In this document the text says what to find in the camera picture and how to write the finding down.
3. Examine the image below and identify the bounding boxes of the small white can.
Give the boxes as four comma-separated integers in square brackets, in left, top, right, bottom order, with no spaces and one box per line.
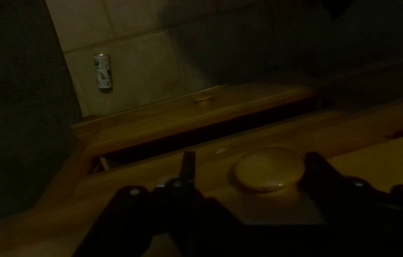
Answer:
[92,53,114,92]

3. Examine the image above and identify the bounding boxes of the wooden dresser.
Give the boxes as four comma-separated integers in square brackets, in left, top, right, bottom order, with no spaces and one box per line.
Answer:
[0,47,403,257]

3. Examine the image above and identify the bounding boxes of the wooden drawer with large knob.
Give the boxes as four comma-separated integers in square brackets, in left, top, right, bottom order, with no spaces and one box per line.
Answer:
[34,94,403,226]

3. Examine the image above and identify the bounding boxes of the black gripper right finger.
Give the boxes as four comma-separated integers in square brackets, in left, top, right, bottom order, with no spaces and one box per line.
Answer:
[299,151,403,257]

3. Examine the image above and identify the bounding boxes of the wooden drawer with small knob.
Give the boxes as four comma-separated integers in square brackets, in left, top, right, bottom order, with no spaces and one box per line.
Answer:
[71,83,319,159]

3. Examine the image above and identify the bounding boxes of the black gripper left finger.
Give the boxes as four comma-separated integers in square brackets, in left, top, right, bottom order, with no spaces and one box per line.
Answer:
[74,149,240,257]

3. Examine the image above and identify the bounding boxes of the dark floor rug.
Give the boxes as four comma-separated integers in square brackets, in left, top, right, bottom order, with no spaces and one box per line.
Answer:
[0,0,84,226]

